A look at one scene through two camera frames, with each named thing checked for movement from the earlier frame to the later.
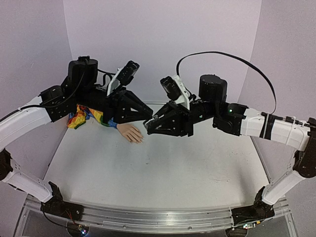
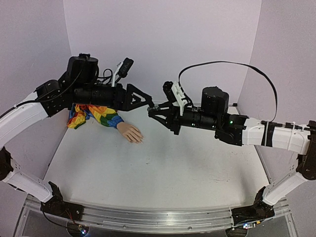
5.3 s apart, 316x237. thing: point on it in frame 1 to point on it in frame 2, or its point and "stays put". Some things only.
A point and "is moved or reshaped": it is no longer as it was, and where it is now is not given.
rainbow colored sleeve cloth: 83,113 stays put
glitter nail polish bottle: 152,123 is moved or reshaped
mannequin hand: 131,133 stays put
